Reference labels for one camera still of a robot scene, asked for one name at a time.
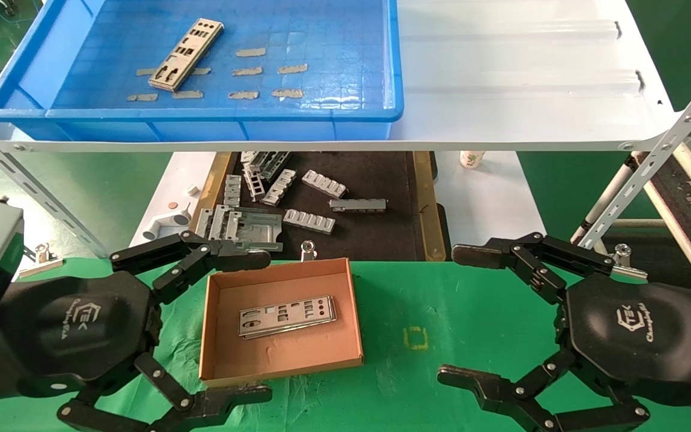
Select green table cloth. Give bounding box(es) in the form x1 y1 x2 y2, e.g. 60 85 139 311
0 258 691 432

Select folded grey metal bracket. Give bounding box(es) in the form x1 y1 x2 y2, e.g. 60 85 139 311
211 204 241 242

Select ladder shaped metal bracket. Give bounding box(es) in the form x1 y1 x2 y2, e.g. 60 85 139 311
242 163 265 202

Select white metal shelf board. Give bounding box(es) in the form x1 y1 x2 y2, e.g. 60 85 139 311
0 0 676 152

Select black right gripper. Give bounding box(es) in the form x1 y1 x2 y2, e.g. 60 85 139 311
437 233 691 432

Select large grey metal plate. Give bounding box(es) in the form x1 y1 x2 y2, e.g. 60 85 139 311
194 204 284 253

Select grey slotted angle strut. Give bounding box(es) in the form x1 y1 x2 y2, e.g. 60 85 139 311
0 117 109 259
578 54 691 250

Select perforated dark metal bracket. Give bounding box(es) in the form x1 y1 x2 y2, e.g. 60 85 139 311
241 151 292 181

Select shallow brown cardboard box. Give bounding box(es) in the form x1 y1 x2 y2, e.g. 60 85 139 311
199 258 364 386

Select white plastic pipe fitting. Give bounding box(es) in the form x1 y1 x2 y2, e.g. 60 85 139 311
142 204 192 241

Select long dark metal bar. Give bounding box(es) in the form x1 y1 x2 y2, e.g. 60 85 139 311
329 198 388 213

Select narrow grey metal strip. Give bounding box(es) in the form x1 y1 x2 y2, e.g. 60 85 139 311
194 207 213 239

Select white diagonal tube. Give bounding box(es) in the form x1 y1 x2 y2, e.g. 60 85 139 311
570 162 634 244

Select slotted grey metal bracket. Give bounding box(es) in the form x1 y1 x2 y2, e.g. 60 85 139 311
302 170 348 199
283 209 336 235
260 169 297 207
223 175 242 208

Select blue plastic tray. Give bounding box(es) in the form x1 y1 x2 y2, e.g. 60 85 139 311
0 0 405 142

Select cream horizontal tube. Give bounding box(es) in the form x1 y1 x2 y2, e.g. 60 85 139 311
612 219 691 230

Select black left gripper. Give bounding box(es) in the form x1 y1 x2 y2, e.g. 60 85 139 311
0 231 273 432

